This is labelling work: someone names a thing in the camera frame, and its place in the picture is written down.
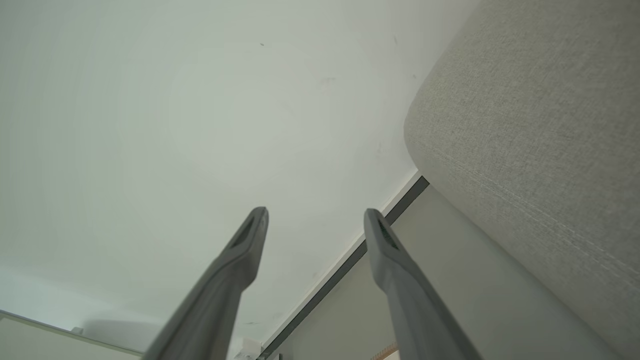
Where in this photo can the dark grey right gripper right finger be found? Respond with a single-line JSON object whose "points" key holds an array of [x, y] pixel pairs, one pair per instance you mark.
{"points": [[410, 295]]}

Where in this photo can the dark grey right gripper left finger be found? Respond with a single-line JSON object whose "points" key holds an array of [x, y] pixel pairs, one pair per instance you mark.
{"points": [[215, 295]]}

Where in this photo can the light grey fabric sofa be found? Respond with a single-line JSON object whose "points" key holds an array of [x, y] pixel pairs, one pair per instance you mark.
{"points": [[540, 150]]}

